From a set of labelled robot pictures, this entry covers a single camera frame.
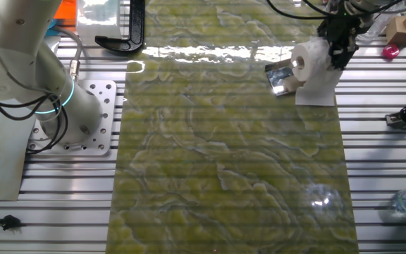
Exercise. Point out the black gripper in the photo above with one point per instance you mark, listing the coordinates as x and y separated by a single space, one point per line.
340 30

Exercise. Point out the white toilet paper roll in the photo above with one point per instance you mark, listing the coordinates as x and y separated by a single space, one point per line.
312 67

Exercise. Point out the shiny metal toilet paper holder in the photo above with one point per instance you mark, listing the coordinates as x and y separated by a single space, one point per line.
280 79

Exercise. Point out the small pink object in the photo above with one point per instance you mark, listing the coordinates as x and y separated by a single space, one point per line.
390 51

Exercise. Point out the wooden block with peg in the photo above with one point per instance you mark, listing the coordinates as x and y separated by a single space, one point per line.
402 31

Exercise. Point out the green marble pattern mat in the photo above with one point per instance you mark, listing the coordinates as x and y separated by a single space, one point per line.
206 158

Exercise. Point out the black C-clamp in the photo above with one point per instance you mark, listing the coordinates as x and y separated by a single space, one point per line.
137 21

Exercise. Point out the translucent plastic box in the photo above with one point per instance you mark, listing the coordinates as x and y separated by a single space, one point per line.
97 17

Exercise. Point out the black power plug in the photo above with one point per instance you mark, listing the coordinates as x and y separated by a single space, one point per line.
11 222

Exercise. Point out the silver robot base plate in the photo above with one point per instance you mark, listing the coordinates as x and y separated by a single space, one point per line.
104 106

